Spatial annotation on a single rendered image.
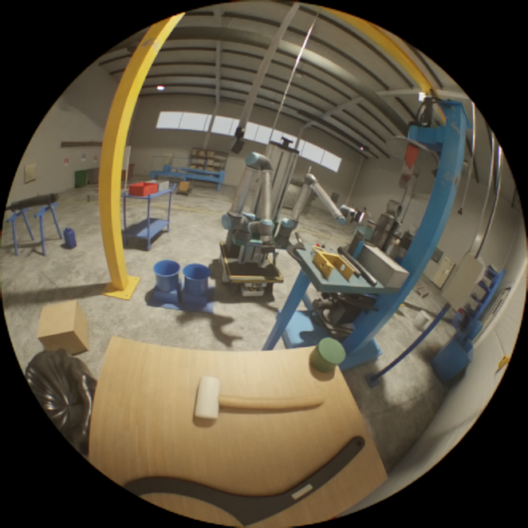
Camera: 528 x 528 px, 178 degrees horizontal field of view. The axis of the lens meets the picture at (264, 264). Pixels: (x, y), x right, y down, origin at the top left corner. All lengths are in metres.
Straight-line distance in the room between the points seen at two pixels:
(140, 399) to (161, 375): 0.09
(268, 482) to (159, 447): 0.24
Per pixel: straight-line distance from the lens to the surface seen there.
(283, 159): 1.94
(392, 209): 1.76
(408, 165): 1.68
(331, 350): 0.56
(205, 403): 0.40
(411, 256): 1.52
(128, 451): 0.49
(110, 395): 0.51
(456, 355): 3.45
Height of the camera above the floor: 1.39
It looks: 29 degrees down
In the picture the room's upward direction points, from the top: 18 degrees clockwise
